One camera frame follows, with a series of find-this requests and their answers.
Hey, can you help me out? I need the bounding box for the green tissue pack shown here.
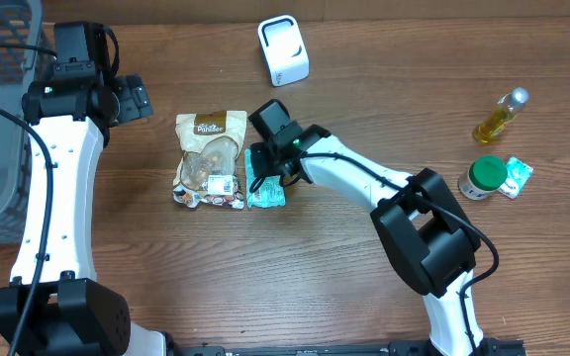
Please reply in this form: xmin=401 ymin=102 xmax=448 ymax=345
xmin=498 ymin=156 xmax=533 ymax=199

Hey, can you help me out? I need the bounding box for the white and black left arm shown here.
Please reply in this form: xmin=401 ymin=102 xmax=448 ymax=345
xmin=0 ymin=22 xmax=175 ymax=355

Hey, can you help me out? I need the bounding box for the grey plastic mesh basket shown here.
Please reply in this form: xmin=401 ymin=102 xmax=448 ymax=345
xmin=0 ymin=0 xmax=52 ymax=243

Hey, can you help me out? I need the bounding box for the teal wet wipes packet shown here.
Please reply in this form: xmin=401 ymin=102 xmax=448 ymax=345
xmin=244 ymin=148 xmax=286 ymax=209

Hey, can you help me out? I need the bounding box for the green white Knorr jar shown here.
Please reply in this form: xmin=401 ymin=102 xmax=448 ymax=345
xmin=457 ymin=156 xmax=508 ymax=200

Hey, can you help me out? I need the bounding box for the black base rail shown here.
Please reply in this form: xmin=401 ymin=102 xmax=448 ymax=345
xmin=167 ymin=338 xmax=527 ymax=356

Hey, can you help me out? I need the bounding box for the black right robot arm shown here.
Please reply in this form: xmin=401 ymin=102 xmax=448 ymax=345
xmin=249 ymin=99 xmax=484 ymax=355

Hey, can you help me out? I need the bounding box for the yellow Vim bottle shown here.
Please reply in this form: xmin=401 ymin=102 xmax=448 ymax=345
xmin=472 ymin=87 xmax=529 ymax=144

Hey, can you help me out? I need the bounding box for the brown white snack bag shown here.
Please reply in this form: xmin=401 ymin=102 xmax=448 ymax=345
xmin=173 ymin=110 xmax=247 ymax=210

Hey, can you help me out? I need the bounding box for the white barcode scanner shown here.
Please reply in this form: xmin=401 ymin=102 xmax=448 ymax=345
xmin=257 ymin=15 xmax=310 ymax=87

